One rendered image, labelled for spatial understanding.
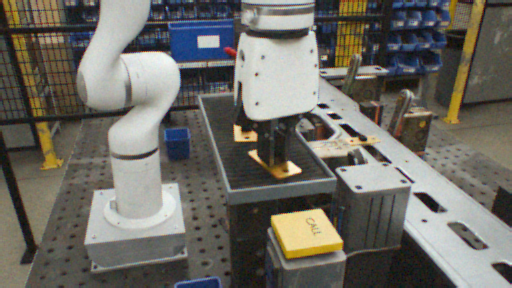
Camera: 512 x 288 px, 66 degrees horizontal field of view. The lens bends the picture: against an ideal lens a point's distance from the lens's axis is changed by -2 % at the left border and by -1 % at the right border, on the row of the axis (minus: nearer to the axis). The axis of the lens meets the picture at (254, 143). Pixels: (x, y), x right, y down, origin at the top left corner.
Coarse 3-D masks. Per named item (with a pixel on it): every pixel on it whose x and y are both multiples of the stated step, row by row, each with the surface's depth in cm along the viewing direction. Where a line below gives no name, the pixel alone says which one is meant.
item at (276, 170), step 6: (252, 156) 55; (276, 156) 54; (258, 162) 54; (276, 162) 53; (282, 162) 54; (288, 162) 54; (264, 168) 53; (270, 168) 52; (276, 168) 52; (282, 168) 52; (288, 168) 52; (294, 168) 52; (276, 174) 51; (282, 174) 51; (288, 174) 51; (294, 174) 51
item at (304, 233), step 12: (276, 216) 43; (288, 216) 43; (300, 216) 43; (312, 216) 43; (324, 216) 43; (276, 228) 42; (288, 228) 41; (300, 228) 41; (312, 228) 41; (324, 228) 41; (288, 240) 40; (300, 240) 40; (312, 240) 40; (324, 240) 40; (336, 240) 40; (288, 252) 38; (300, 252) 39; (312, 252) 39; (324, 252) 40
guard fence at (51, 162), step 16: (0, 0) 241; (0, 16) 244; (16, 16) 245; (16, 48) 253; (0, 64) 257; (16, 64) 258; (32, 64) 264; (0, 80) 262; (32, 80) 263; (16, 96) 268; (0, 112) 271; (16, 112) 273; (16, 128) 278; (32, 128) 279; (48, 128) 285; (16, 144) 282; (32, 144) 285; (48, 144) 285; (48, 160) 290
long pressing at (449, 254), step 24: (336, 96) 129; (336, 120) 110; (360, 120) 110; (384, 144) 96; (408, 168) 86; (432, 168) 86; (432, 192) 77; (456, 192) 77; (408, 216) 70; (432, 216) 70; (456, 216) 70; (480, 216) 70; (432, 240) 64; (456, 240) 64; (480, 240) 64; (504, 240) 64; (432, 264) 60; (456, 264) 59; (480, 264) 59
